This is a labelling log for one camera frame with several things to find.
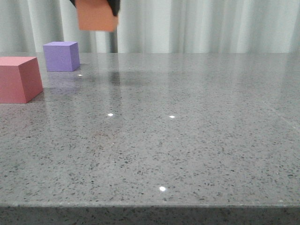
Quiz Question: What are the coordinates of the red foam cube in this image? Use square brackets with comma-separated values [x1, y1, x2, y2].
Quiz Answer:
[0, 56, 43, 104]

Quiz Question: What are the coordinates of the orange foam cube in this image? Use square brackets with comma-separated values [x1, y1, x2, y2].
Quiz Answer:
[75, 0, 119, 32]

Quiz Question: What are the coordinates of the pale green curtain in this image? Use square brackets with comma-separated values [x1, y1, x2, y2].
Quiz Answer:
[0, 0, 300, 53]

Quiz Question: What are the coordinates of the purple foam cube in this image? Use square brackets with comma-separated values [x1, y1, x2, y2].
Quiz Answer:
[43, 41, 80, 72]

